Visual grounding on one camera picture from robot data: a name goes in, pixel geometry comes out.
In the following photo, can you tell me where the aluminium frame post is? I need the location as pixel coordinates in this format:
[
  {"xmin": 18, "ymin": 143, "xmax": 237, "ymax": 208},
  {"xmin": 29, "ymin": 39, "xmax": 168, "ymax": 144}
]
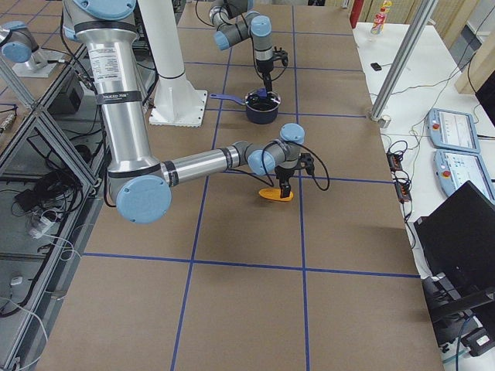
[{"xmin": 368, "ymin": 0, "xmax": 438, "ymax": 129}]

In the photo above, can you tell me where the black power strip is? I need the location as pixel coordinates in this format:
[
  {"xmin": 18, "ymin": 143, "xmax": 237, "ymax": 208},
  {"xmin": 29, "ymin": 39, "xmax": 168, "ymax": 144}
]
[{"xmin": 386, "ymin": 151, "xmax": 412, "ymax": 204}]

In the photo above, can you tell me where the black monitor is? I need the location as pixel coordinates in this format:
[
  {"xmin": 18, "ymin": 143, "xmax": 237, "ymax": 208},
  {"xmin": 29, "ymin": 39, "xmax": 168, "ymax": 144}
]
[{"xmin": 414, "ymin": 181, "xmax": 494, "ymax": 335}]

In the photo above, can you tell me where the black small device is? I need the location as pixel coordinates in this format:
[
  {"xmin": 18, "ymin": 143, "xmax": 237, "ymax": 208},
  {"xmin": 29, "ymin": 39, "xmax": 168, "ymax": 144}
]
[{"xmin": 370, "ymin": 63, "xmax": 382, "ymax": 71}]

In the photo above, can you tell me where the upper teach pendant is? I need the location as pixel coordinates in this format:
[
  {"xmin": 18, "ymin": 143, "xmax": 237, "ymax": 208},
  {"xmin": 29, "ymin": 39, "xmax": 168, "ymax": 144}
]
[{"xmin": 424, "ymin": 108, "xmax": 480, "ymax": 154}]

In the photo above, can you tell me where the glass lid purple knob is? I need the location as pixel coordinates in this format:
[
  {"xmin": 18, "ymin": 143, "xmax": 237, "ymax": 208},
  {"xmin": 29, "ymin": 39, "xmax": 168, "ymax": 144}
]
[{"xmin": 245, "ymin": 88, "xmax": 281, "ymax": 111}]

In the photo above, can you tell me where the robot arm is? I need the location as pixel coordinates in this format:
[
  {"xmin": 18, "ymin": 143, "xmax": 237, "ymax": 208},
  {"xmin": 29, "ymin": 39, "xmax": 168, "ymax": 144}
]
[
  {"xmin": 209, "ymin": 1, "xmax": 288, "ymax": 92},
  {"xmin": 63, "ymin": 1, "xmax": 305, "ymax": 223}
]

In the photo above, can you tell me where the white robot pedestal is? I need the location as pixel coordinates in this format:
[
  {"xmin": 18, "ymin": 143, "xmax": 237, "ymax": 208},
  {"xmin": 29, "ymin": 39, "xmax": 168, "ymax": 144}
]
[{"xmin": 138, "ymin": 0, "xmax": 207, "ymax": 128}]

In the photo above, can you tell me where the yellow corn cob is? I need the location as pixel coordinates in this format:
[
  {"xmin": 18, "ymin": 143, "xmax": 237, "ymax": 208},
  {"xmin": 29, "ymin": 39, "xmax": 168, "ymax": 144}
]
[{"xmin": 258, "ymin": 188, "xmax": 294, "ymax": 202}]

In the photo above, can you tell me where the teach pendant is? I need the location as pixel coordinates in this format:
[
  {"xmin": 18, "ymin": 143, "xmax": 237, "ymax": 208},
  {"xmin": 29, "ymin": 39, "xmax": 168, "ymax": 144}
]
[
  {"xmin": 434, "ymin": 149, "xmax": 494, "ymax": 203},
  {"xmin": 424, "ymin": 108, "xmax": 480, "ymax": 154}
]

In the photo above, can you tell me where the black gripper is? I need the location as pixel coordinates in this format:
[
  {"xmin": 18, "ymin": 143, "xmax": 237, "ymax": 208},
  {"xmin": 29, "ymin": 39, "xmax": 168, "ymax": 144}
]
[
  {"xmin": 275, "ymin": 166, "xmax": 298, "ymax": 199},
  {"xmin": 260, "ymin": 70, "xmax": 272, "ymax": 92}
]

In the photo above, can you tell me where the red plastic bottle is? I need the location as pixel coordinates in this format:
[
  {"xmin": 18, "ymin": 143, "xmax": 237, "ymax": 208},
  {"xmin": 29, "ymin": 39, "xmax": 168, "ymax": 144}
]
[{"xmin": 370, "ymin": 0, "xmax": 393, "ymax": 35}]

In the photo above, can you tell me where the lower teach pendant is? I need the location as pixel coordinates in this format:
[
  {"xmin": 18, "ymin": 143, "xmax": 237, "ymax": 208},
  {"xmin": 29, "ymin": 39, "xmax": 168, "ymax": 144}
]
[{"xmin": 434, "ymin": 149, "xmax": 494, "ymax": 203}]

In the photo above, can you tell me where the blue saucepan with handle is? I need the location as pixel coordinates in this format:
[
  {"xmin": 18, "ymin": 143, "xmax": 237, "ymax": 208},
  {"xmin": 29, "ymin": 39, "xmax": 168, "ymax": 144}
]
[{"xmin": 210, "ymin": 88, "xmax": 282, "ymax": 124}]

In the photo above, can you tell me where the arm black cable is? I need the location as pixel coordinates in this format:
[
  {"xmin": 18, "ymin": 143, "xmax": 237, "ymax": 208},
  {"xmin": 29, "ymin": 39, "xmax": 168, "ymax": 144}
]
[{"xmin": 261, "ymin": 139, "xmax": 331, "ymax": 192}]

